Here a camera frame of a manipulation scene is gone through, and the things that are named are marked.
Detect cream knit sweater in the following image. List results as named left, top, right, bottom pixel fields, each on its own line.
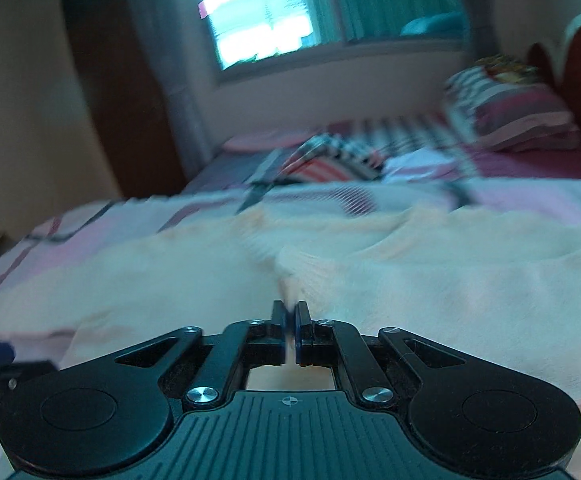
left=0, top=204, right=581, bottom=411

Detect striped folded shirt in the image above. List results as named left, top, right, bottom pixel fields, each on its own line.
left=252, top=133, right=387, bottom=185

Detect white folded cloth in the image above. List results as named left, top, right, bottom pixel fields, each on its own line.
left=380, top=148, right=459, bottom=183

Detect pink patterned bedsheet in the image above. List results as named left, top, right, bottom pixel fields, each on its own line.
left=0, top=179, right=581, bottom=479

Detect striped purple mattress sheet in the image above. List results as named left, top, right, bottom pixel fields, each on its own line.
left=184, top=113, right=581, bottom=193

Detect striped pillow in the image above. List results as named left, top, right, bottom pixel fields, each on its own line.
left=442, top=66, right=581, bottom=152

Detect window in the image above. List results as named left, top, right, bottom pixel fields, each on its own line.
left=195, top=0, right=467, bottom=70

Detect patterned gold cloth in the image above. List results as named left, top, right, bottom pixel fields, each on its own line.
left=475, top=54, right=541, bottom=84

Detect grey left curtain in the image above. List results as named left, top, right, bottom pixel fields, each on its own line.
left=127, top=0, right=213, bottom=180

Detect dark wooden door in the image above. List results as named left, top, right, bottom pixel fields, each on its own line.
left=60, top=0, right=187, bottom=198

